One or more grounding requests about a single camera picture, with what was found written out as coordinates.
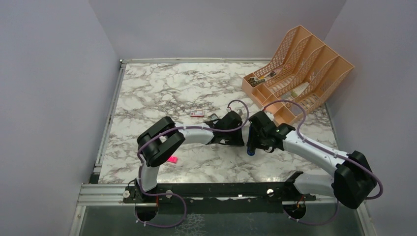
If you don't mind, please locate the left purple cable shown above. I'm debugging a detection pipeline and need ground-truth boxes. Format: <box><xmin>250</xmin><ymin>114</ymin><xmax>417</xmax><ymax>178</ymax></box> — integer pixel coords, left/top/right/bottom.
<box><xmin>137</xmin><ymin>99</ymin><xmax>250</xmax><ymax>228</ymax></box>

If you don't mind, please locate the purple cable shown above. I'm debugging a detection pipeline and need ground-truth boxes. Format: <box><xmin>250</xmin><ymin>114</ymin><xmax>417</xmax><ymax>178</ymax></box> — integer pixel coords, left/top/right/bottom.
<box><xmin>262</xmin><ymin>99</ymin><xmax>385</xmax><ymax>227</ymax></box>
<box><xmin>137</xmin><ymin>99</ymin><xmax>250</xmax><ymax>228</ymax></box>

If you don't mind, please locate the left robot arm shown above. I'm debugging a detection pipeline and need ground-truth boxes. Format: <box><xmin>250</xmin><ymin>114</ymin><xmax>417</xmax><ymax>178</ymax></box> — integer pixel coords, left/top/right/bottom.
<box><xmin>136</xmin><ymin>111</ymin><xmax>244</xmax><ymax>202</ymax></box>

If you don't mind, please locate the orange mesh file organizer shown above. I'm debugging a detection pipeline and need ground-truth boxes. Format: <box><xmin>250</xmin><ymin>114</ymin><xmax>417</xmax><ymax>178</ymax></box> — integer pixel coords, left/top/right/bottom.
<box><xmin>241</xmin><ymin>25</ymin><xmax>354</xmax><ymax>124</ymax></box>

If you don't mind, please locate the red white staple box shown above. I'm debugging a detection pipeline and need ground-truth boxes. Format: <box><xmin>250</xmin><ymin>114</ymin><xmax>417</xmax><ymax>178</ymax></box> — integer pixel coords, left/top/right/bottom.
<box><xmin>190</xmin><ymin>109</ymin><xmax>205</xmax><ymax>117</ymax></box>

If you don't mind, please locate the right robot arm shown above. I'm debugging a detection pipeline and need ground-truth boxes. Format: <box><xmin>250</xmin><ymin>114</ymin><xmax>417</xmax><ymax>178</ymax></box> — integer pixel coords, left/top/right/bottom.
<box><xmin>247</xmin><ymin>111</ymin><xmax>377</xmax><ymax>209</ymax></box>

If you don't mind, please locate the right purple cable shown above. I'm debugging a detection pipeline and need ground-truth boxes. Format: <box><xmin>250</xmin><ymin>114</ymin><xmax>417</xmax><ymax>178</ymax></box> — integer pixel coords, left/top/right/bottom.
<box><xmin>262</xmin><ymin>99</ymin><xmax>385</xmax><ymax>227</ymax></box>

